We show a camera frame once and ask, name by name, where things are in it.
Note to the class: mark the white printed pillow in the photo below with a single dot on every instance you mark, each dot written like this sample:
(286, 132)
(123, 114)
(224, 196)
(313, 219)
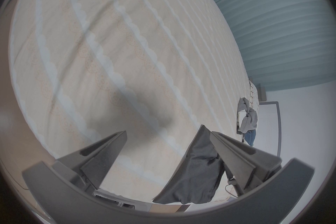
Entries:
(253, 94)

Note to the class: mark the grey bedside table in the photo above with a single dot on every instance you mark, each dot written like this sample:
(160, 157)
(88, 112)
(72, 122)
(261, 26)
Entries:
(262, 91)

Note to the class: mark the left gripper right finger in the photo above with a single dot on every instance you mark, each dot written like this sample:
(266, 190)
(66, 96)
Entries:
(244, 162)

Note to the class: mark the pile of clothes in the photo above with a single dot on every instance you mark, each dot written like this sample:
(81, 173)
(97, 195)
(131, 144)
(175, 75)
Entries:
(249, 118)

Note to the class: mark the bed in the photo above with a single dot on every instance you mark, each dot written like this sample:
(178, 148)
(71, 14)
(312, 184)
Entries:
(118, 47)

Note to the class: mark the black T-shirt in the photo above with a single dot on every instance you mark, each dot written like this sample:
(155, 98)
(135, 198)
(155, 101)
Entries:
(196, 175)

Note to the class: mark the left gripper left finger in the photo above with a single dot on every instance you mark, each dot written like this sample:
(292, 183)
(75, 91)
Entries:
(102, 157)

